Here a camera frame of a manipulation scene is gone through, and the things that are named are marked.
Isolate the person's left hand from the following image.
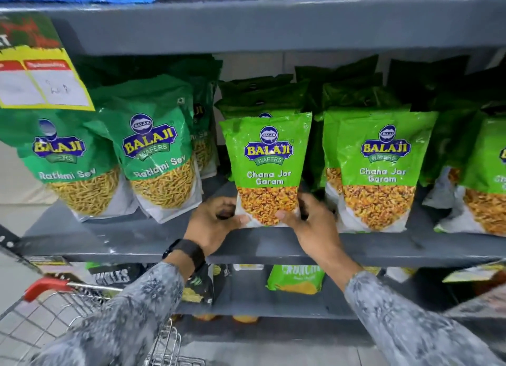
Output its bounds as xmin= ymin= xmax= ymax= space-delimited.
xmin=184 ymin=197 xmax=250 ymax=256

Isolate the person's right hand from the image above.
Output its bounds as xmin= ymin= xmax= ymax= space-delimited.
xmin=275 ymin=193 xmax=345 ymax=270

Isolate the light green snack packet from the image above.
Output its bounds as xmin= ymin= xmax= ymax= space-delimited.
xmin=219 ymin=112 xmax=313 ymax=228

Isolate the person's left forearm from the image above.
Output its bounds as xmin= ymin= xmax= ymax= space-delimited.
xmin=30 ymin=243 xmax=206 ymax=366

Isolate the person's right forearm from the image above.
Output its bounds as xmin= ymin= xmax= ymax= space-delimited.
xmin=312 ymin=248 xmax=506 ymax=366

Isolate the black wrist watch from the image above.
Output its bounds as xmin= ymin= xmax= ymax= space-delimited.
xmin=162 ymin=238 xmax=206 ymax=278

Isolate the green chips packet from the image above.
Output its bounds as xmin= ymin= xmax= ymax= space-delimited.
xmin=266 ymin=265 xmax=326 ymax=295

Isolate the black and yellow snack packet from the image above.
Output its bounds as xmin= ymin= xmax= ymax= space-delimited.
xmin=181 ymin=264 xmax=234 ymax=305

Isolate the dark green noodle snack packet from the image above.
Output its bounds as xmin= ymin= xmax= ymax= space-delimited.
xmin=85 ymin=75 xmax=205 ymax=224
xmin=0 ymin=108 xmax=140 ymax=223
xmin=170 ymin=57 xmax=223 ymax=180

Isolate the row of light green packets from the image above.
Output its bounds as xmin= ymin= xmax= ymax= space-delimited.
xmin=213 ymin=55 xmax=506 ymax=237

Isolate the white and yellow snack packet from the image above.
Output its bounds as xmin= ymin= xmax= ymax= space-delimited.
xmin=384 ymin=267 xmax=419 ymax=284

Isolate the yellow shelf label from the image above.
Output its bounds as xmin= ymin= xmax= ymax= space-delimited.
xmin=24 ymin=255 xmax=71 ymax=268

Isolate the grey metal shelf rack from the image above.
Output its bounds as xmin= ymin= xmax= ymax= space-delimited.
xmin=0 ymin=0 xmax=506 ymax=344

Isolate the yellow and green snack packet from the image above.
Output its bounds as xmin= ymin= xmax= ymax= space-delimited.
xmin=442 ymin=259 xmax=506 ymax=296

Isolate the yellow and green price sign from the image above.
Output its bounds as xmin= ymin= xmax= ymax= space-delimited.
xmin=0 ymin=14 xmax=95 ymax=112

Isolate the metal shopping cart red handle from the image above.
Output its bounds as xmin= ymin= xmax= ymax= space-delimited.
xmin=0 ymin=277 xmax=206 ymax=366

